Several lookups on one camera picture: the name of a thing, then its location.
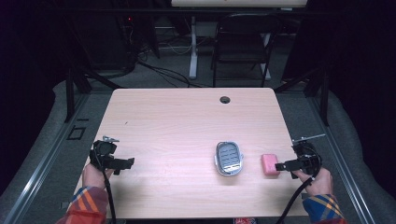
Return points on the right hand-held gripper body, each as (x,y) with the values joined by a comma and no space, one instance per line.
(308,155)

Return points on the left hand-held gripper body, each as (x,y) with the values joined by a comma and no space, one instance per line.
(102,149)

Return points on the pink soap bar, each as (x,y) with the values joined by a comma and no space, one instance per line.
(269,164)

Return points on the grey soap dish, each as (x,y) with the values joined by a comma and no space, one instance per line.
(229,158)

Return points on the person's left hand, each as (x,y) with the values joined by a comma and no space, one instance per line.
(93,178)

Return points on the person's right hand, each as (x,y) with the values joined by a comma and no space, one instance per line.
(319,183)

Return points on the red packet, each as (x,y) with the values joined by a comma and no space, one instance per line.
(246,221)

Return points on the dark computer tower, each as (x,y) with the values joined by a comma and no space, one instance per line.
(107,40)

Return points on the white desk leg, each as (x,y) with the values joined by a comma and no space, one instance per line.
(193,49)

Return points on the black folding chair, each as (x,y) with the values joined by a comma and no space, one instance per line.
(246,34)

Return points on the white desk top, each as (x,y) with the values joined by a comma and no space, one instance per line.
(239,3)

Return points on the aluminium floor rail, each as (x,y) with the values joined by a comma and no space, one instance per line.
(43,168)
(339,161)

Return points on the black metal frame stand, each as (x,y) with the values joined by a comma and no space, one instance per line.
(323,96)
(71,93)

